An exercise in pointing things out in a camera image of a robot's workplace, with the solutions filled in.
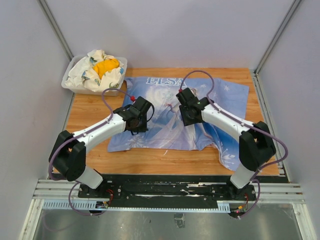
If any blue pink snowflake pillowcase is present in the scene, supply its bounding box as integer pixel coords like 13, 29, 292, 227
107, 76, 250, 171

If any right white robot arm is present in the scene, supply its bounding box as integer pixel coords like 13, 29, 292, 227
176, 87, 276, 200

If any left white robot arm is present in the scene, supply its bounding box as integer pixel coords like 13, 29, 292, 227
48, 96, 155, 198

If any clear plastic bin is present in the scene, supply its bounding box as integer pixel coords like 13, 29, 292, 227
61, 54, 129, 97

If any orange cloth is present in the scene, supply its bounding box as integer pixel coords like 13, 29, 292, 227
92, 58, 120, 79

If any cream patterned crumpled cloth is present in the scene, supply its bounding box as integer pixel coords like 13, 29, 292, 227
61, 49, 127, 95

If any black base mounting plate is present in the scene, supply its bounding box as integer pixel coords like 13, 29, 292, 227
78, 174, 257, 210

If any grey slotted cable duct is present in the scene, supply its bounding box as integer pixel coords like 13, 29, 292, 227
42, 199, 231, 213

